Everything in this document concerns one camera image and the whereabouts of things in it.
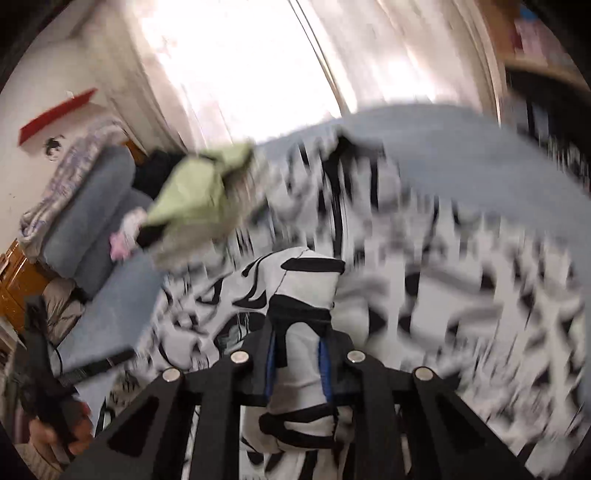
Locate black clothes beside bed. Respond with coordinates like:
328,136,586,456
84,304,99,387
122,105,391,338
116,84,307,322
506,68,590,192

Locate purple patterned blanket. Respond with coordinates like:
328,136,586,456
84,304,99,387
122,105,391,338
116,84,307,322
17,117,127,262

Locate black white graffiti print garment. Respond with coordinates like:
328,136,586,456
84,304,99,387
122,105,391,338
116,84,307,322
100,140,589,479

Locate beige folded garment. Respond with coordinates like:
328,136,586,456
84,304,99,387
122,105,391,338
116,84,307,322
141,149,276,270

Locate person's left hand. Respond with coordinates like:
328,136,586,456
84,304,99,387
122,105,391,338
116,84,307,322
29,401,93,462

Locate red paper wall strip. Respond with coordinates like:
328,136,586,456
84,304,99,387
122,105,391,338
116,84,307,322
18,88,97,146

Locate pink small cloth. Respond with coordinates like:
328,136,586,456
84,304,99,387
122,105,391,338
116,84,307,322
109,207,147,262

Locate black garment at headboard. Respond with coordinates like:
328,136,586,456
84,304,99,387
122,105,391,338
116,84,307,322
132,150,185,200

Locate wooden shelf unit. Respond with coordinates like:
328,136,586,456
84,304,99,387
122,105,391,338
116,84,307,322
477,1,590,93

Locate green folded garment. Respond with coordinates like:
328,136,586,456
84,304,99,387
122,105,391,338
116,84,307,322
136,142,254,249

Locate blue bed sheet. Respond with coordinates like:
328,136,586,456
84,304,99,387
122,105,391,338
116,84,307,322
58,104,590,365

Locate white sheer curtain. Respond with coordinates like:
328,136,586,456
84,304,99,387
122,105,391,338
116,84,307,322
80,1,501,151

